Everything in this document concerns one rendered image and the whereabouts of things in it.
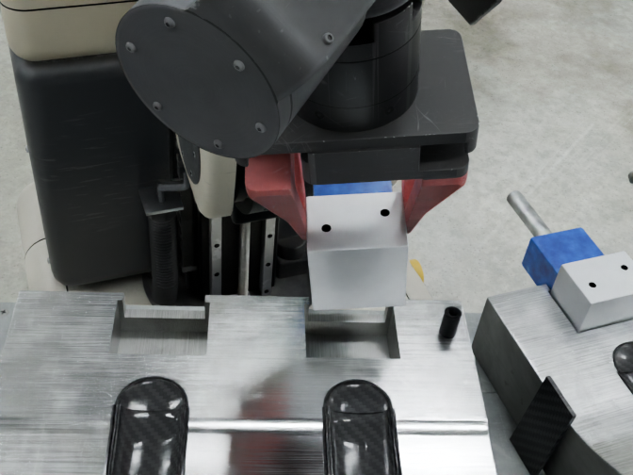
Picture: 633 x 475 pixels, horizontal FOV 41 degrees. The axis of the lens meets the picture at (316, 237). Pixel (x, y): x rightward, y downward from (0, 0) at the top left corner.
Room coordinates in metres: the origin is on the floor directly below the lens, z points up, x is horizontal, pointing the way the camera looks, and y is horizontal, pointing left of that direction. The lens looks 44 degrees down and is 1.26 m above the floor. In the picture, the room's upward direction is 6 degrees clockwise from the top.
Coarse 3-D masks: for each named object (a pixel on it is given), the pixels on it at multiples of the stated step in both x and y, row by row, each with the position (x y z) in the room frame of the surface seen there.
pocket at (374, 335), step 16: (304, 304) 0.33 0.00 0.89; (320, 320) 0.34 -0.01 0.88; (336, 320) 0.34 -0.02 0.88; (352, 320) 0.34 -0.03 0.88; (368, 320) 0.34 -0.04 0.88; (384, 320) 0.34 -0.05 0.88; (320, 336) 0.33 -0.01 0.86; (336, 336) 0.33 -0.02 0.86; (352, 336) 0.34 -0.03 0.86; (368, 336) 0.34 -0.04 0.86; (384, 336) 0.34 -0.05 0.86; (320, 352) 0.32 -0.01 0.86; (336, 352) 0.32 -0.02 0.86; (352, 352) 0.32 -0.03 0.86; (368, 352) 0.33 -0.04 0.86; (384, 352) 0.33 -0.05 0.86
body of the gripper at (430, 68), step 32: (416, 0) 0.30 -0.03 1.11; (384, 32) 0.28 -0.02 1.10; (416, 32) 0.29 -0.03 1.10; (448, 32) 0.34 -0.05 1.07; (352, 64) 0.28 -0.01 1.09; (384, 64) 0.28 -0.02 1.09; (416, 64) 0.30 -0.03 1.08; (448, 64) 0.32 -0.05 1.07; (320, 96) 0.28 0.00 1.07; (352, 96) 0.28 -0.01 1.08; (384, 96) 0.28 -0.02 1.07; (416, 96) 0.30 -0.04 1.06; (448, 96) 0.30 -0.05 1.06; (288, 128) 0.28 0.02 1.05; (320, 128) 0.28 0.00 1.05; (352, 128) 0.28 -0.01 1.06; (384, 128) 0.28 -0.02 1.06; (416, 128) 0.28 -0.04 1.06; (448, 128) 0.28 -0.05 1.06
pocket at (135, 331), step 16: (208, 304) 0.33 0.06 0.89; (128, 320) 0.32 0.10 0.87; (144, 320) 0.32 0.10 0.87; (160, 320) 0.32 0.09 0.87; (176, 320) 0.32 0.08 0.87; (192, 320) 0.33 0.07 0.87; (208, 320) 0.33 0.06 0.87; (112, 336) 0.30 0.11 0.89; (128, 336) 0.32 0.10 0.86; (144, 336) 0.32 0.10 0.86; (160, 336) 0.32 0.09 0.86; (176, 336) 0.32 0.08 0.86; (192, 336) 0.32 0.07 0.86; (112, 352) 0.29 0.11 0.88; (128, 352) 0.30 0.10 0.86; (144, 352) 0.31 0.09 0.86; (160, 352) 0.31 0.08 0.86; (176, 352) 0.31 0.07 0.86; (192, 352) 0.31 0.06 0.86
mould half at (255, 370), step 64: (64, 320) 0.30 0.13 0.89; (256, 320) 0.32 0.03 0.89; (0, 384) 0.26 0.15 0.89; (64, 384) 0.26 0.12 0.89; (128, 384) 0.26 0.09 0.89; (192, 384) 0.27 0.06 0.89; (256, 384) 0.27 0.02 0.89; (320, 384) 0.28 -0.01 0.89; (384, 384) 0.28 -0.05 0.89; (448, 384) 0.29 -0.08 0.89; (0, 448) 0.22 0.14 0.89; (64, 448) 0.22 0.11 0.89; (192, 448) 0.23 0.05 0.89; (256, 448) 0.24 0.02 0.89; (320, 448) 0.24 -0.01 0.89; (448, 448) 0.25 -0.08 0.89
